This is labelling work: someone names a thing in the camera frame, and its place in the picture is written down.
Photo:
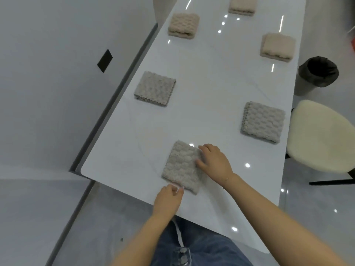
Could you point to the taupe fluffy towel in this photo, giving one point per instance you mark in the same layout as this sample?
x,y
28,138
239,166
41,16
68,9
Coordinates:
x,y
155,88
180,166

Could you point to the black wall socket plate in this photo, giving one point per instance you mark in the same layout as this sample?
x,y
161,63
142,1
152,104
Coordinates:
x,y
104,60

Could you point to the white glossy table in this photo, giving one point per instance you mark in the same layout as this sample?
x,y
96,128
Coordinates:
x,y
216,88

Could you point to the person's left forearm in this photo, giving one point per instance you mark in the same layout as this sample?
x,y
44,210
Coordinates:
x,y
141,243

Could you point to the cream padded chair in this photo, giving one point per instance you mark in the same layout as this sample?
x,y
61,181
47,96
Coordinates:
x,y
319,135

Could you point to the person's left hand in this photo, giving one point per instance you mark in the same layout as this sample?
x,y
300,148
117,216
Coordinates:
x,y
166,203

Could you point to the person's right hand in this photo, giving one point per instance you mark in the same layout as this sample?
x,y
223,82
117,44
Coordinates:
x,y
216,163

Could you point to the person's right forearm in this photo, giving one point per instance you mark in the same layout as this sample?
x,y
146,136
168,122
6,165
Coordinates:
x,y
277,227

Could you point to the grey bin with black bag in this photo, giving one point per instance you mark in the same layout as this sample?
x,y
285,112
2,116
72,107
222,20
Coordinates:
x,y
319,70

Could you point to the blue-grey fluffy towel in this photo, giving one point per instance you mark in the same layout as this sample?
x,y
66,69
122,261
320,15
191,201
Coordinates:
x,y
263,121

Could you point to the beige fluffy towel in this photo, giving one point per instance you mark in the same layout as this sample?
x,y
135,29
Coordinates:
x,y
184,24
278,47
242,5

